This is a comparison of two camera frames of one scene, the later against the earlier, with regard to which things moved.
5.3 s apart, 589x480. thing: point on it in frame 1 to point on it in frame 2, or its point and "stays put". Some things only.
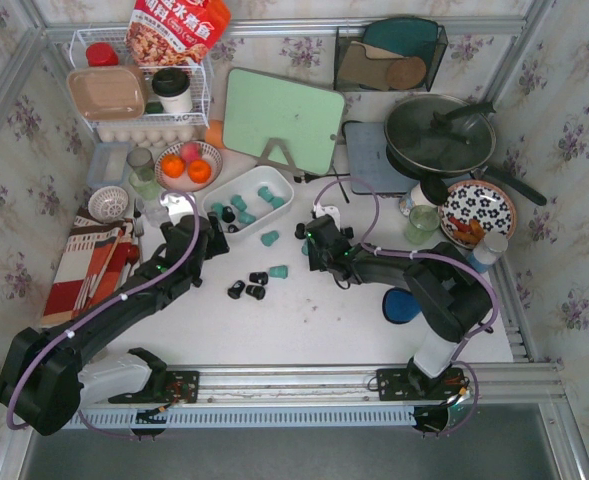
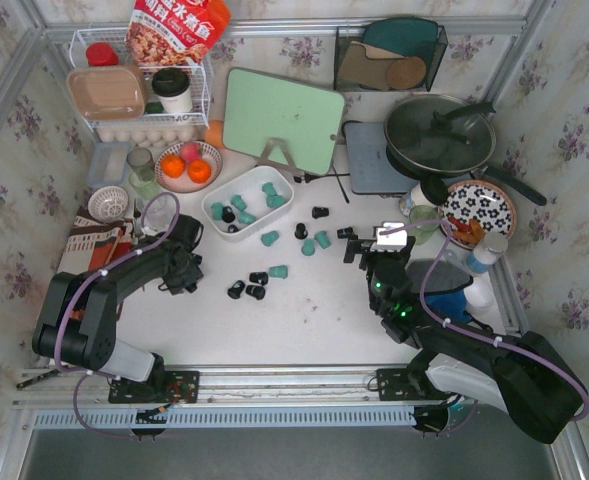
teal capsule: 238,202 stays put
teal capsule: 267,239 stays put
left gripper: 216,235 to 183,273
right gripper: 315,245 to 362,245
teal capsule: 217,207 stays put
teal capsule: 280,271 stays put
